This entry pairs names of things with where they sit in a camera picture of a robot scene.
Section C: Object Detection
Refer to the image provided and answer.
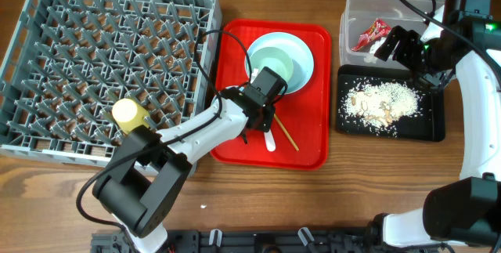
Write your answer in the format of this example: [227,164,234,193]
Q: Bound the grey dishwasher rack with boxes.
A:
[1,0,222,167]

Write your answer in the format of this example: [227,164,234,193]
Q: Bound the red plastic tray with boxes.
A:
[211,19,332,171]

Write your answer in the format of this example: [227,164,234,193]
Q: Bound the white napkin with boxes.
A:
[364,38,386,63]

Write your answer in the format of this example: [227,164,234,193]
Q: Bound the large light blue plate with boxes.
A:
[247,32,314,94]

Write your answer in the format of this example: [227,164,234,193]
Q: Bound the clear plastic waste bin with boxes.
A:
[339,0,427,70]

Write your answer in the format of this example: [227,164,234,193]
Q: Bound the red snack wrapper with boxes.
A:
[351,18,392,52]

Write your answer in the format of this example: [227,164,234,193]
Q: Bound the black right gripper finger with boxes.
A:
[374,26,408,61]
[392,29,420,70]

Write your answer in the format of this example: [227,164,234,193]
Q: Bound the rice and food scraps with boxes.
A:
[338,79,423,137]

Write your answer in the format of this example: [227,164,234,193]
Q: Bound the black waste tray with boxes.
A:
[336,65,445,142]

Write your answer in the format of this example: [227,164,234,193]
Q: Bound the yellow plastic cup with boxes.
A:
[111,98,149,135]

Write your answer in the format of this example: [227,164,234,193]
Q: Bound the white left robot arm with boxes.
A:
[92,67,287,252]

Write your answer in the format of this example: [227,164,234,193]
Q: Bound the green bowl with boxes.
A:
[250,47,294,82]

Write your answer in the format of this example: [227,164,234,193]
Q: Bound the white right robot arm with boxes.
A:
[374,0,500,252]

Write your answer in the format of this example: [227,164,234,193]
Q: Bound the wooden chopstick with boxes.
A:
[274,114,300,151]

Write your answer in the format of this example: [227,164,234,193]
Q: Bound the white plastic fork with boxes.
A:
[264,130,276,152]

